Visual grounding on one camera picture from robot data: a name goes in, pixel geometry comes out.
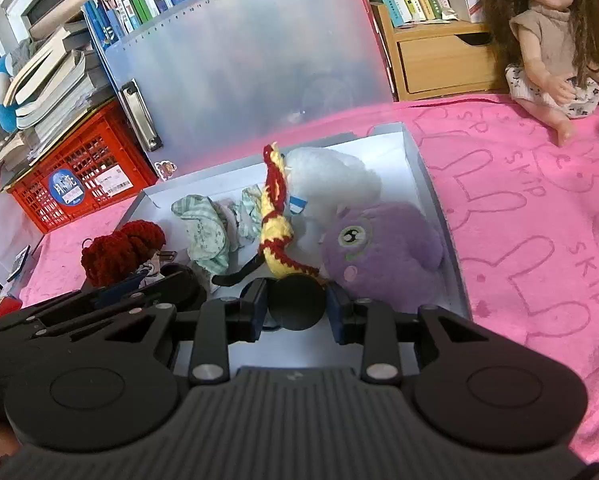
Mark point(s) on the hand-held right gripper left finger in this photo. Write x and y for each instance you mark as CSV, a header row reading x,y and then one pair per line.
x,y
260,310

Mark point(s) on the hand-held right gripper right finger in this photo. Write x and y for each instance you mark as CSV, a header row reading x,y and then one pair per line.
x,y
335,312

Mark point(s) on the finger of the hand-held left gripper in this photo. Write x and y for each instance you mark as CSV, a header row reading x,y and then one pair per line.
x,y
119,317
122,289

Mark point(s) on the black round cap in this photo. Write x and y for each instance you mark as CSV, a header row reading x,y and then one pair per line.
x,y
297,305
182,282

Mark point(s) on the red knitted hat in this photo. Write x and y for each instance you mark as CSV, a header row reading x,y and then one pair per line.
x,y
119,250

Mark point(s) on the yellow red knitted scarf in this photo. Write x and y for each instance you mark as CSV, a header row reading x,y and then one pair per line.
x,y
274,230

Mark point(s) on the purple plush toy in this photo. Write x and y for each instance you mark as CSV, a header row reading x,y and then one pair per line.
x,y
389,250

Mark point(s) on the green checked cloth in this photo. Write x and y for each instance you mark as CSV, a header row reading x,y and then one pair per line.
x,y
204,235

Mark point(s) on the white storage box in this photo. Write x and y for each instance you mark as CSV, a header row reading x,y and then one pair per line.
x,y
384,160

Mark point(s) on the small card box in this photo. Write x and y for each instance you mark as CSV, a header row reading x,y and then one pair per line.
x,y
20,262

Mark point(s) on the red plastic crate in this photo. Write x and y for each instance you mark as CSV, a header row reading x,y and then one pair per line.
x,y
89,160

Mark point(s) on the pink bunny-print towel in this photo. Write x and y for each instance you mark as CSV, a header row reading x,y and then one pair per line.
x,y
529,260

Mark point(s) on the stack of books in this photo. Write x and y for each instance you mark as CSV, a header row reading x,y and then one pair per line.
x,y
54,85

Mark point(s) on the blue white plush toy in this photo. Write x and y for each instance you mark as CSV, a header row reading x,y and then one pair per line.
x,y
2,110

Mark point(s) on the clear plastic clip folder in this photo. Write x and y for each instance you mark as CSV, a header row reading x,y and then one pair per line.
x,y
254,70

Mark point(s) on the wooden drawer organizer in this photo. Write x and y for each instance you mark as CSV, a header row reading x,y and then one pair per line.
x,y
444,60

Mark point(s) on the long-haired baby doll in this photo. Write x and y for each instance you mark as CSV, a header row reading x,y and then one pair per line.
x,y
544,45

